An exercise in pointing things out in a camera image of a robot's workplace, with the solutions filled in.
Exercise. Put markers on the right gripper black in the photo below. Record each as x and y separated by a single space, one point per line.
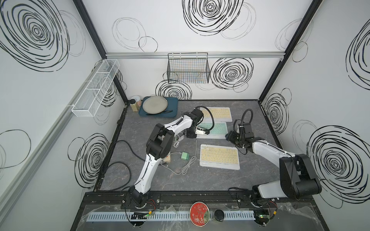
230 136

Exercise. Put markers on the green wireless keyboard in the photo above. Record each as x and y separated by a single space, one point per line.
218 132

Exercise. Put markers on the yellow wireless keyboard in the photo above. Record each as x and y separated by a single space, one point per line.
219 157
220 114

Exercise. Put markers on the green usb charger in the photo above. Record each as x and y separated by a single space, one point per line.
185 156

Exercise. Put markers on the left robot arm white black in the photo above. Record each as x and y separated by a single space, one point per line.
159 146

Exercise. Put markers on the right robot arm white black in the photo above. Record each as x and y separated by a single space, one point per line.
297 177

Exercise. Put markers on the teal tray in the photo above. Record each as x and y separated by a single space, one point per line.
172 105

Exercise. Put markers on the black knife on tray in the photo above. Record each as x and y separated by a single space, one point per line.
160 113

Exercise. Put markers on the beige power strip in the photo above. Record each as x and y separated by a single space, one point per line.
167 159

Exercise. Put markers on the grey round plate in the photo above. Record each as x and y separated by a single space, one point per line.
154 104

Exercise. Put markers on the black round knob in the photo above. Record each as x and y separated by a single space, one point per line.
219 215

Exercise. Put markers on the red round emergency button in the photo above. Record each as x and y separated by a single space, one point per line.
199 214

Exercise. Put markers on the black wire wall basket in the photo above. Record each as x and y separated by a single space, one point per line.
189 68

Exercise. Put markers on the white wire wall shelf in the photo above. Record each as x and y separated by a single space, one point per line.
96 89

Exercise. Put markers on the white slotted cable duct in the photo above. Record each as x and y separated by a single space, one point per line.
161 216

